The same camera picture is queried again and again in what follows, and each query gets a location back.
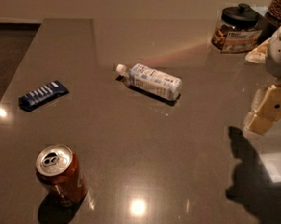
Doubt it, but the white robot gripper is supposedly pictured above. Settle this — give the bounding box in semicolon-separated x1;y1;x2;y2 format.
244;26;281;134

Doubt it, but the blue plastic bottle white cap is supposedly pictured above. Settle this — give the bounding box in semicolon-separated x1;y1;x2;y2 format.
115;63;182;102

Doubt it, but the red coke can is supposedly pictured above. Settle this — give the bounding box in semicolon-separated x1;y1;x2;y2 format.
36;144;87;207

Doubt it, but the white snack packet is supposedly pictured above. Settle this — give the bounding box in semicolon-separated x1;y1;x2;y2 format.
245;39;270;64

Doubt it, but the glass jar black lid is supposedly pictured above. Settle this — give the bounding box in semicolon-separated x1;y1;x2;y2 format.
211;3;261;54

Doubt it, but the blue snack bar wrapper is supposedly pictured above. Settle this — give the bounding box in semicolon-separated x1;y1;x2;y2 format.
18;80;68;112

